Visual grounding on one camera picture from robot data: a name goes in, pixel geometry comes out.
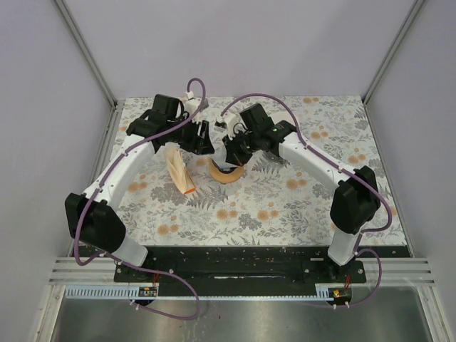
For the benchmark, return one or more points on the aluminium front rail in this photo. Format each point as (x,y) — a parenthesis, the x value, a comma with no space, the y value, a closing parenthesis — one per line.
(395,271)

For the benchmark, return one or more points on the left aluminium frame post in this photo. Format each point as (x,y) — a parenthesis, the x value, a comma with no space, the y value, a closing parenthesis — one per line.
(75,33)

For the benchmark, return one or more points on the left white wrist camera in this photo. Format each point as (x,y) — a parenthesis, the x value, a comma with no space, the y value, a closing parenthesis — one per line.
(194,106)

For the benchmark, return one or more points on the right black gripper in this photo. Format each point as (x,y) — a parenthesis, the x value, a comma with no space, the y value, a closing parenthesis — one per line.
(233,154)

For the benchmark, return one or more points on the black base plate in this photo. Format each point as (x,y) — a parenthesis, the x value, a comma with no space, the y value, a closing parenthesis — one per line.
(239,271)

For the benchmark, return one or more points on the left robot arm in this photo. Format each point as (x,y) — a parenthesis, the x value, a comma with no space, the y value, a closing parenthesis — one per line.
(92,216)

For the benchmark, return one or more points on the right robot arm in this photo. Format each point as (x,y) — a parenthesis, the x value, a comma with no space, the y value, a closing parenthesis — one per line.
(354,201)

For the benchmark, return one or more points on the right aluminium frame post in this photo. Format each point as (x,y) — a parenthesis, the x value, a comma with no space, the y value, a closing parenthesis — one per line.
(393,49)

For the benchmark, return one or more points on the floral table mat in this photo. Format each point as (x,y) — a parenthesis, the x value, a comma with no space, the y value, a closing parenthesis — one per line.
(277,204)

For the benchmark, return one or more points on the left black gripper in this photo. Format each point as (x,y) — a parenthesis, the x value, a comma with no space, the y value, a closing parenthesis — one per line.
(199,143)

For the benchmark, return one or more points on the white slotted cable duct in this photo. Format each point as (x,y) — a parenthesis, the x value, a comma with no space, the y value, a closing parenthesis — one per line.
(111,292)

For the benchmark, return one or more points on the coffee filter paper pack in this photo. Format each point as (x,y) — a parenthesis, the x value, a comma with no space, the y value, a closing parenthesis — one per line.
(178,171)

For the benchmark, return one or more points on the aluminium frame post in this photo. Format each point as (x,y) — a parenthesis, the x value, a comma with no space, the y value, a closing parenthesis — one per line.
(75,33)
(393,49)

